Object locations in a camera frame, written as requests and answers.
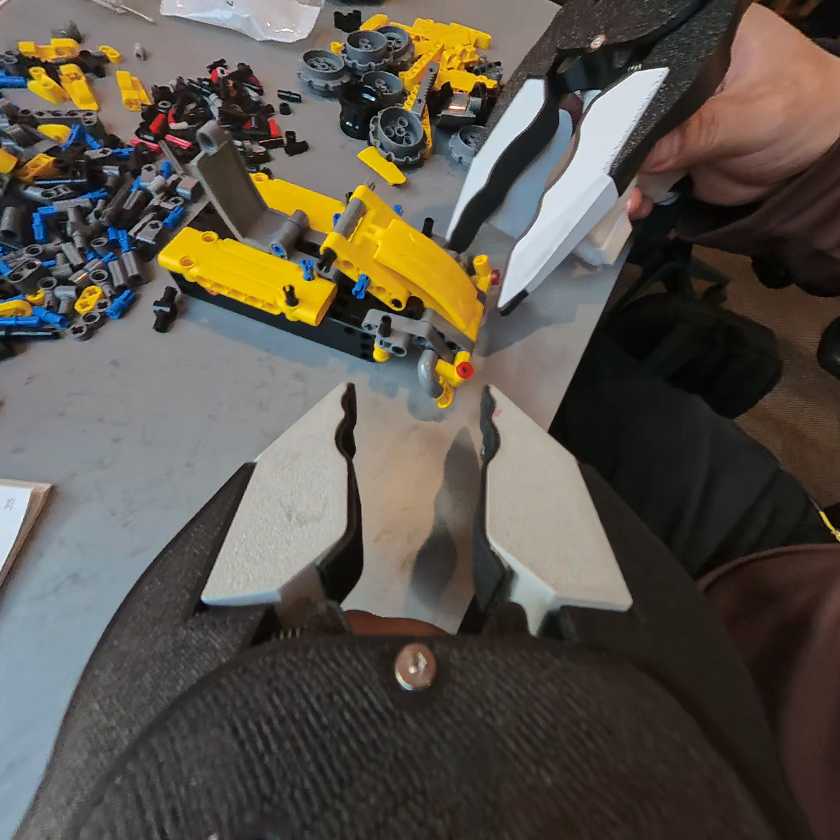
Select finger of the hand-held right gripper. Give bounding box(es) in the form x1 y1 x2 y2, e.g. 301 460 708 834
445 76 560 252
495 66 670 316

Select crumpled clear plastic bags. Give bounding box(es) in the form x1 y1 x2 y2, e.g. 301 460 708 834
91 0 324 43

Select black backpack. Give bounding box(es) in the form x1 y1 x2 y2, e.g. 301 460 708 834
609 290 786 419

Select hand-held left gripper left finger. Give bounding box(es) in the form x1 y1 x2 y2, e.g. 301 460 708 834
200 382 366 608

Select pile of loose brick pieces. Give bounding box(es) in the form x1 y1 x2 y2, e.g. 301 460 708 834
0 21 311 360

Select instruction booklet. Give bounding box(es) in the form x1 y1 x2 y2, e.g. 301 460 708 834
0 478 55 589

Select person's brown shirt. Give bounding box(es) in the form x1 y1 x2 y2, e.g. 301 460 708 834
697 543 840 840

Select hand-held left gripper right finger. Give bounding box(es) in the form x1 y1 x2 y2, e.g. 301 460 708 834
471 385 635 637

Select yellow and grey brick module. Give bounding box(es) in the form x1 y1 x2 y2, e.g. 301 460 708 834
319 184 504 410

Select person's right hand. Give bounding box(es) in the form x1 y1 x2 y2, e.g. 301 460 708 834
626 3 840 222

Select black and yellow brick assembly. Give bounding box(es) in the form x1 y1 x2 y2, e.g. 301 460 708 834
156 120 396 363

